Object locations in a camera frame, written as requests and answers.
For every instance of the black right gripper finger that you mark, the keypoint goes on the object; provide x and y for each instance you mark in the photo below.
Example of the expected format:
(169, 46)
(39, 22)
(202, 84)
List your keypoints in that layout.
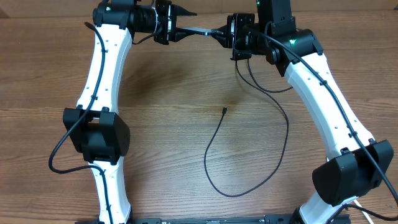
(225, 41)
(222, 32)

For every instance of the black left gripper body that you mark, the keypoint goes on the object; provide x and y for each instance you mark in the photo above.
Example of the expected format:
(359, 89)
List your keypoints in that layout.
(165, 23)

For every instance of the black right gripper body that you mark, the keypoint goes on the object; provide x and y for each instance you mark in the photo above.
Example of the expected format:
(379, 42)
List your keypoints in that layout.
(245, 43)

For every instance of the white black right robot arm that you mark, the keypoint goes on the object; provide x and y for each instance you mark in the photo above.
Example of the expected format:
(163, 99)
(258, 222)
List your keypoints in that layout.
(356, 162)

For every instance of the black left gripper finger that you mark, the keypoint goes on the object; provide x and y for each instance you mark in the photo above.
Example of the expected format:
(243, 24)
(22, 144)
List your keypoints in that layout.
(180, 11)
(181, 33)

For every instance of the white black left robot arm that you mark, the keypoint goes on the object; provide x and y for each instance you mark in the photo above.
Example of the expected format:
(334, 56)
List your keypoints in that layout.
(94, 125)

